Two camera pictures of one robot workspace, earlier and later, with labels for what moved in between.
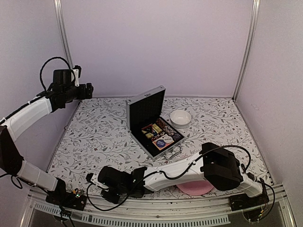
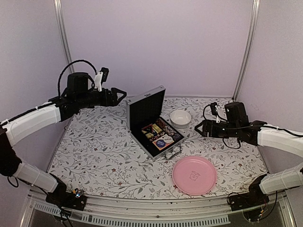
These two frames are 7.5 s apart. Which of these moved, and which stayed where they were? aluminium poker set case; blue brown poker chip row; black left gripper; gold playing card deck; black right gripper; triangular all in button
Moved: black left gripper; black right gripper
Stayed: triangular all in button; blue brown poker chip row; gold playing card deck; aluminium poker set case
